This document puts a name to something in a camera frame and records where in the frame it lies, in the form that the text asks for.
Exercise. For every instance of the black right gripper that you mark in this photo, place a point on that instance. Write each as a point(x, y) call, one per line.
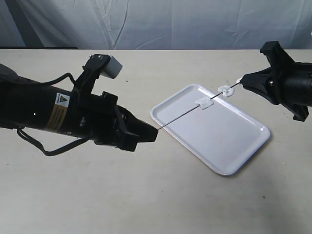
point(289, 80)

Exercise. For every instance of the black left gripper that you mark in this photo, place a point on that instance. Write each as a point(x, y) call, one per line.
point(100, 119)

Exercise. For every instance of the white foam piece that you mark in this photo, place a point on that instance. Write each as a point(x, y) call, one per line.
point(226, 90)
point(204, 103)

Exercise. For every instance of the thin metal skewer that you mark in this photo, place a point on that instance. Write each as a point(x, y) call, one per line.
point(185, 113)

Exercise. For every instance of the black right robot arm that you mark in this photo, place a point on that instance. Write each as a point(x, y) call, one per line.
point(284, 82)

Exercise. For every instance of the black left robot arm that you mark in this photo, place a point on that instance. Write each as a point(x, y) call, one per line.
point(26, 103)

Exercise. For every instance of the white rectangular plastic tray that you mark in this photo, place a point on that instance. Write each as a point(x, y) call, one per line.
point(222, 136)

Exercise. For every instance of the grey-blue backdrop cloth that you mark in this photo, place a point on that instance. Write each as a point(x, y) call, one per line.
point(155, 24)

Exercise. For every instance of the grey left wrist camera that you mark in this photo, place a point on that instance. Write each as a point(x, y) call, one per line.
point(103, 65)

